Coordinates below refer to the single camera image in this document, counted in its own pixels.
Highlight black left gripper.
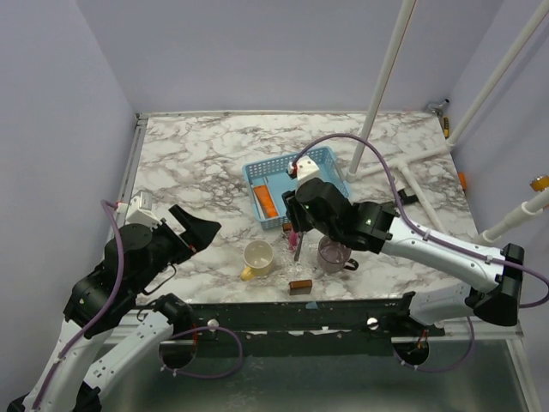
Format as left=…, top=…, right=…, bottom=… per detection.
left=132, top=204, right=222, bottom=293

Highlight grey toothbrush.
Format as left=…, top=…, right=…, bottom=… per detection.
left=293, top=233, right=305, bottom=262

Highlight mauve mug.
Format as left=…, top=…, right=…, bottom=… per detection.
left=317, top=236, right=359, bottom=274

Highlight yellow mug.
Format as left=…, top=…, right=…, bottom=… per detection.
left=240, top=239, right=274, bottom=282

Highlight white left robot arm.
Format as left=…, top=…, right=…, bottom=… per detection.
left=8, top=205, right=221, bottom=411

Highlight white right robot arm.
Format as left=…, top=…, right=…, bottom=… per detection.
left=282, top=178, right=524, bottom=336

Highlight light blue perforated basket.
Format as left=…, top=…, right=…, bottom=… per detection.
left=242, top=146, right=351, bottom=231

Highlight orange yellow clamp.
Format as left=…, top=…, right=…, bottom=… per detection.
left=530, top=175, right=549, bottom=192

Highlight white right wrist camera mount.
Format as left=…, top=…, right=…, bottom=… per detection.
left=287, top=155, right=321, bottom=187

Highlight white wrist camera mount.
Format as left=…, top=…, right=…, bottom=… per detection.
left=287, top=155, right=321, bottom=187
left=114, top=191, right=160, bottom=228

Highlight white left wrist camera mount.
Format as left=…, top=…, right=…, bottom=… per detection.
left=114, top=191, right=160, bottom=228

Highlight aluminium frame rail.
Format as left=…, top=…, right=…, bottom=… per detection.
left=68, top=306, right=522, bottom=344

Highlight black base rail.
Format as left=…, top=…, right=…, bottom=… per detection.
left=141, top=294, right=447, bottom=357

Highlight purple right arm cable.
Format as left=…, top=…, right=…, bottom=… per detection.
left=293, top=133, right=549, bottom=308

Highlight white pvc pipe frame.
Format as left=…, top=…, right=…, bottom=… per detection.
left=373, top=1, right=548, bottom=240

